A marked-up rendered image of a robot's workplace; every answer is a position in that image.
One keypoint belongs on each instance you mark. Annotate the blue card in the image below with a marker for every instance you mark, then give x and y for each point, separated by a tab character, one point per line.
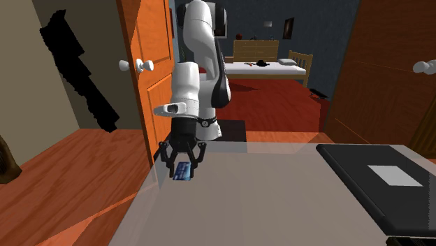
182	171

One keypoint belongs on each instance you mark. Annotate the orange door with white knob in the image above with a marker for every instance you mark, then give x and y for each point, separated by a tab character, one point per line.
155	37

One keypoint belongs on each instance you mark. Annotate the brown door with white knob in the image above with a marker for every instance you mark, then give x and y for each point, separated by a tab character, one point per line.
378	85

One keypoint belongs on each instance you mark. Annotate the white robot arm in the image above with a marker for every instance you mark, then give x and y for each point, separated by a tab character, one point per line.
201	41

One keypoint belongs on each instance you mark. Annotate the wooden bed with white mattress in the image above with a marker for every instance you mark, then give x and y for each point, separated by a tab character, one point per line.
272	70

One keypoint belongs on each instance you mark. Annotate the dark framed wall picture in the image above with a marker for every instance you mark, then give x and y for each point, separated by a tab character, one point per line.
288	28

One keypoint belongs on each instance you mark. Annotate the black book with grey label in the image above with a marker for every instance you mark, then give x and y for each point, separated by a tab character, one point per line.
405	201

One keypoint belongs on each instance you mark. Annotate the light wooden chest of drawers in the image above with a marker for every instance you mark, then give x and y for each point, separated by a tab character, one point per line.
255	51

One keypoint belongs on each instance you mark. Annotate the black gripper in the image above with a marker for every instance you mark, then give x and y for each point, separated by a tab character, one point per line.
183	131

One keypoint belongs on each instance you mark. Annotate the dark robot stand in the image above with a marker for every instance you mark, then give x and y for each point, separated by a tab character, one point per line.
235	131

